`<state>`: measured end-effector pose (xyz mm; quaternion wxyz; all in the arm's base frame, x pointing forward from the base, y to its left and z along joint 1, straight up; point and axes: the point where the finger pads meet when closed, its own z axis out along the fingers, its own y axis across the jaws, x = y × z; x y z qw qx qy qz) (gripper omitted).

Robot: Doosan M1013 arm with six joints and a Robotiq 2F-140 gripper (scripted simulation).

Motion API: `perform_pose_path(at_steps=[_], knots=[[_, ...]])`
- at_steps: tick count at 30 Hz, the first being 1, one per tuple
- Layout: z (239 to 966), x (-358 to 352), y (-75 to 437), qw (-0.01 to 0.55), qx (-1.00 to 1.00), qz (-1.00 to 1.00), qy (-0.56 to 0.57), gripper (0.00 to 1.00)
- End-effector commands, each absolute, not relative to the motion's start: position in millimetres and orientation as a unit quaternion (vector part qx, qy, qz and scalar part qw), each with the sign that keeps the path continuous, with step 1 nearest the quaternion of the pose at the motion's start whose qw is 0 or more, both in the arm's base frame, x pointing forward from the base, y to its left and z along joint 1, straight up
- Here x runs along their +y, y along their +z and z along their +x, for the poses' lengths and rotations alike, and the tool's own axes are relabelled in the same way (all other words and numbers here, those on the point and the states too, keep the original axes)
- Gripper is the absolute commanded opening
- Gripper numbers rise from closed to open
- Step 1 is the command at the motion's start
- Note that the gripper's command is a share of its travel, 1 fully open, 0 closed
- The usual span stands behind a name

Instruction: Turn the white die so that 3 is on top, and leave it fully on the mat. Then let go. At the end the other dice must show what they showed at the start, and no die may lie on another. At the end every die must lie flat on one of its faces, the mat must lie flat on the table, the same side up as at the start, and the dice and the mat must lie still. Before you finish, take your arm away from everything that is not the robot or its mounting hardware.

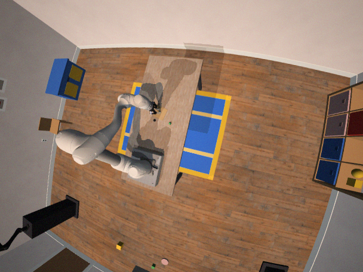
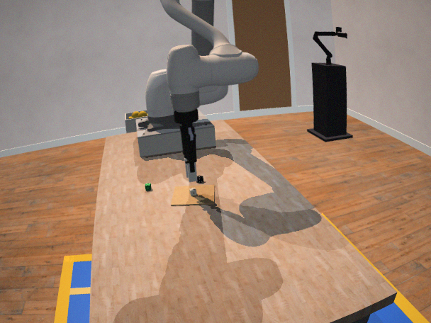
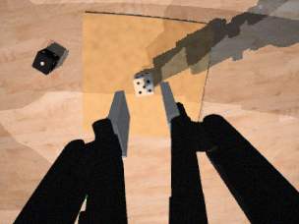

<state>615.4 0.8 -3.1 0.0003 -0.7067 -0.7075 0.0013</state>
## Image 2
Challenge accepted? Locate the orange flat mat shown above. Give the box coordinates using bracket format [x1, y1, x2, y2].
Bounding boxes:
[171, 185, 215, 206]

